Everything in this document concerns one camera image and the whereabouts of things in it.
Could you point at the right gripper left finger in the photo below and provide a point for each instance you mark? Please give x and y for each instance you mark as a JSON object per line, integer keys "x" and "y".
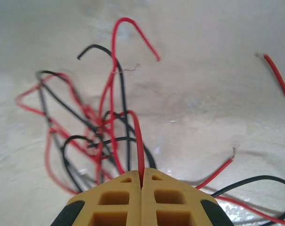
{"x": 114, "y": 207}

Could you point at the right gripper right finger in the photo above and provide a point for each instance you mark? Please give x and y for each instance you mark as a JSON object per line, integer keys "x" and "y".
{"x": 170, "y": 207}

